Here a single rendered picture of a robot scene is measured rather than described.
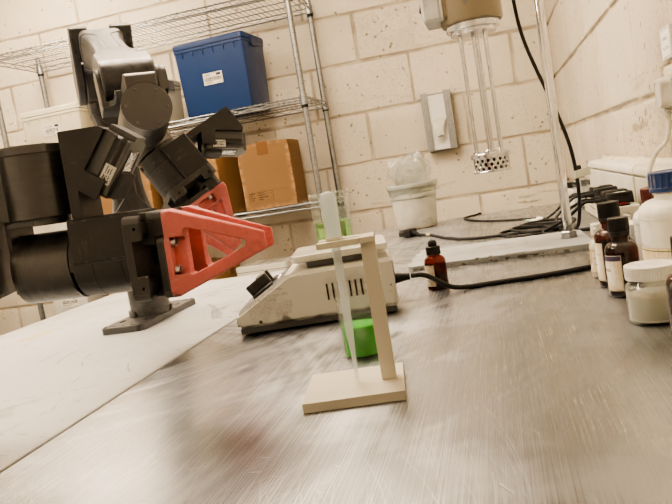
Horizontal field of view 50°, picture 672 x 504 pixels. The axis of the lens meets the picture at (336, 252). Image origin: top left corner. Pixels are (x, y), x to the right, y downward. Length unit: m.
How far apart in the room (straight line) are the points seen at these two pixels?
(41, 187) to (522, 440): 0.40
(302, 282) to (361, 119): 2.51
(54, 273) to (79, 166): 0.09
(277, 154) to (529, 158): 1.11
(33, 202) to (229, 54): 2.61
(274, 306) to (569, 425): 0.48
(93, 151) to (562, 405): 0.39
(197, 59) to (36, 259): 2.67
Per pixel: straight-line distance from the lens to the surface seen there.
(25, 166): 0.61
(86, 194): 0.59
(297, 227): 3.43
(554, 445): 0.45
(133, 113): 0.84
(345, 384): 0.59
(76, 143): 0.60
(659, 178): 0.73
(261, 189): 3.08
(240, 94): 3.15
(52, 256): 0.60
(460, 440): 0.47
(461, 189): 3.29
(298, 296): 0.87
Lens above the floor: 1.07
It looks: 6 degrees down
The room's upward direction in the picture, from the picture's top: 9 degrees counter-clockwise
